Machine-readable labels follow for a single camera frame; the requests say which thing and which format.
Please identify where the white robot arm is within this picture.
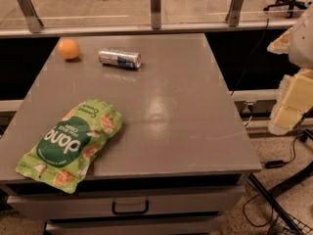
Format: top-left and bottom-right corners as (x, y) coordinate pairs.
(267, 5), (313, 135)

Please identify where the orange fruit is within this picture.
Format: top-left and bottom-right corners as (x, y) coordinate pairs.
(58, 39), (80, 60)

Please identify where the grey drawer cabinet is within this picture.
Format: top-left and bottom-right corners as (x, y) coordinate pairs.
(0, 34), (261, 235)

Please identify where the green rice chips bag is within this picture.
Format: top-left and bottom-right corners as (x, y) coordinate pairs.
(16, 100), (123, 194)

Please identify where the black drawer handle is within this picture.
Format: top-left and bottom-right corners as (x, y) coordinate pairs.
(112, 200), (150, 216)

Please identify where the right metal railing bracket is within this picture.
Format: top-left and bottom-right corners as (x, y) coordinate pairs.
(226, 0), (244, 27)

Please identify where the middle metal railing bracket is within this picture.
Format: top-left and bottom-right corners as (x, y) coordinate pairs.
(150, 0), (161, 29)

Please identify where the metal railing bracket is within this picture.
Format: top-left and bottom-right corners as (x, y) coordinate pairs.
(17, 0), (44, 33)
(226, 0), (244, 27)
(150, 0), (161, 29)

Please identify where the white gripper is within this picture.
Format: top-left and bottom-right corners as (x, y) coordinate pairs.
(267, 27), (313, 135)

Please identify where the black wire basket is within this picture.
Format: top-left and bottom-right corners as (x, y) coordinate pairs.
(266, 214), (313, 235)

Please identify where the left metal railing bracket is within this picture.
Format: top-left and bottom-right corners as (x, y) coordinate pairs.
(17, 0), (44, 33)

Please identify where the black metal stand leg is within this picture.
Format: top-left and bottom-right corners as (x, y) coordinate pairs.
(247, 160), (313, 235)

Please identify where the black power adapter with cable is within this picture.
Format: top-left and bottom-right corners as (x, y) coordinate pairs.
(243, 136), (300, 229)

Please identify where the silver blue redbull can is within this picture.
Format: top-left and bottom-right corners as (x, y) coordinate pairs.
(99, 48), (141, 70)

